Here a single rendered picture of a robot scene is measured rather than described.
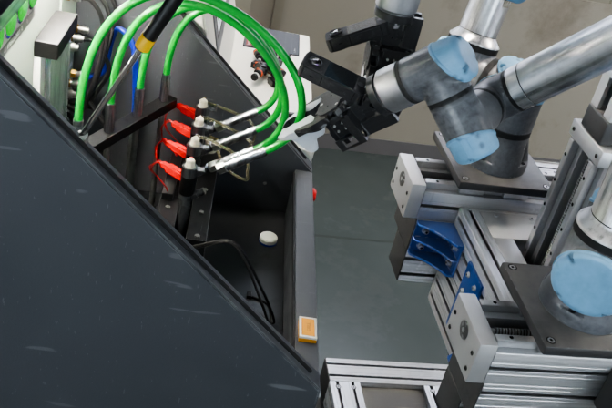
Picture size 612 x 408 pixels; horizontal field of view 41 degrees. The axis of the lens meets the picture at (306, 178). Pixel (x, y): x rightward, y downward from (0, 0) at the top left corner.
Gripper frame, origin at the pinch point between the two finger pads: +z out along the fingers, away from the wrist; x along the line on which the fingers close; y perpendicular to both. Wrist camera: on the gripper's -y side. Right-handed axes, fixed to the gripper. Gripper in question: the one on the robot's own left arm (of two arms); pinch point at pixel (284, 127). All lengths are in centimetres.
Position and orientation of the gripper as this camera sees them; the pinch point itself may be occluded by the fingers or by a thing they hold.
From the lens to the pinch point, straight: 142.8
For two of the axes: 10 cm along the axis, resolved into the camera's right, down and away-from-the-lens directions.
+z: -7.7, 3.3, 5.5
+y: 6.0, 6.8, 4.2
